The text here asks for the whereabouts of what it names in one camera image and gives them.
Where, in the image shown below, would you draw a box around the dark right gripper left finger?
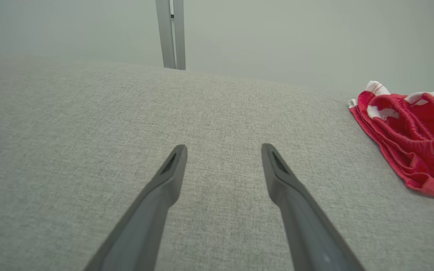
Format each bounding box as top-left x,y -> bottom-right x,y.
83,144 -> 188,271

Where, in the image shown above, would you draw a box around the grey fabric sofa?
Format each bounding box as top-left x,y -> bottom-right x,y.
0,55 -> 434,271

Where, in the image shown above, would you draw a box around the red shorts with white stripes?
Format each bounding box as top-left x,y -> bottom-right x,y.
348,80 -> 434,201

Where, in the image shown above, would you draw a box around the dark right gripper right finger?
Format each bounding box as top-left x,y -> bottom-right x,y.
261,143 -> 366,271

